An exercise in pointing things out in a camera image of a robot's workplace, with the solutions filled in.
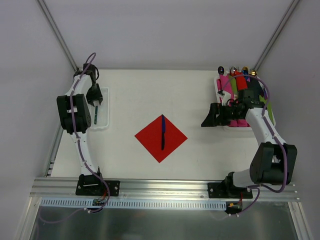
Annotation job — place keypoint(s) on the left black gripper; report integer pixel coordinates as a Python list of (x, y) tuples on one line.
[(93, 94)]

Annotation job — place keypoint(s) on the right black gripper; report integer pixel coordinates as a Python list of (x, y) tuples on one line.
[(219, 114)]

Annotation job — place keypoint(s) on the green handled spoon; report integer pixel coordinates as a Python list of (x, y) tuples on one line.
[(96, 115)]

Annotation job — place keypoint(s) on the dark blue knife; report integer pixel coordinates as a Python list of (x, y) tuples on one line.
[(163, 131)]

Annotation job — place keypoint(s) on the red paper napkin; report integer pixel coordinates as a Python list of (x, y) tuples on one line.
[(150, 137)]

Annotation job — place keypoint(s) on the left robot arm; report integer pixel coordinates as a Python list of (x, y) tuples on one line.
[(75, 118)]

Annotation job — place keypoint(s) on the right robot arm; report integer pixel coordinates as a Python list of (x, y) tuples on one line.
[(273, 163)]

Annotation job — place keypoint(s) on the pink napkin roll lower middle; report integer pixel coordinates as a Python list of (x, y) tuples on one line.
[(239, 123)]

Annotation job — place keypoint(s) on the pink napkin roll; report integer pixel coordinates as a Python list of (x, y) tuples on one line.
[(224, 84), (239, 123)]

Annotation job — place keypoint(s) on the pink napkin roll upper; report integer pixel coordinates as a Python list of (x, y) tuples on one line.
[(224, 84)]

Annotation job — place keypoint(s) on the green napkin roll left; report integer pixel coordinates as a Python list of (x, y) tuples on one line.
[(233, 85)]

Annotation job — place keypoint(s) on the green napkin roll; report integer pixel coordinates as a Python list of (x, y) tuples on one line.
[(268, 109), (233, 85)]

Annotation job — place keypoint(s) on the red napkin roll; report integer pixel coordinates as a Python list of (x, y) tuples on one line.
[(241, 82)]

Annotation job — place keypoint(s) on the dark navy napkin roll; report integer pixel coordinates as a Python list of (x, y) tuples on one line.
[(254, 85)]

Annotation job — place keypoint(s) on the green napkin roll right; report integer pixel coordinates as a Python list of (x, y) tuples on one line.
[(268, 109)]

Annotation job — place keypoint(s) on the white perforated utensil tray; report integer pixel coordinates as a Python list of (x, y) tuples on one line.
[(103, 112)]

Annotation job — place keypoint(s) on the white tray of rolls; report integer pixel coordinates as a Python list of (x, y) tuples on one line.
[(246, 74)]

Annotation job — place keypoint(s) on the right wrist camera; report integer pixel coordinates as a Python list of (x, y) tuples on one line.
[(224, 97)]

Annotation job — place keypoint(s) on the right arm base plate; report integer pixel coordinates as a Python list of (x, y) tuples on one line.
[(225, 190)]

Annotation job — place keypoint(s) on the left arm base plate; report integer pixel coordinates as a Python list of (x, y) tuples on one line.
[(112, 188)]

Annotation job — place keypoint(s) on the white slotted cable duct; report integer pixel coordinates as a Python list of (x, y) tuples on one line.
[(116, 203)]

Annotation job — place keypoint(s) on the left frame post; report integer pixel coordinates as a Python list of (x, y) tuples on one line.
[(57, 33)]

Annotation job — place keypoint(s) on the frame post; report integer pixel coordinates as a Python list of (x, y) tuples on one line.
[(276, 33), (57, 33)]

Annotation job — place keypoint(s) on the right frame post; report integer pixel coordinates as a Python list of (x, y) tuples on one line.
[(276, 33)]

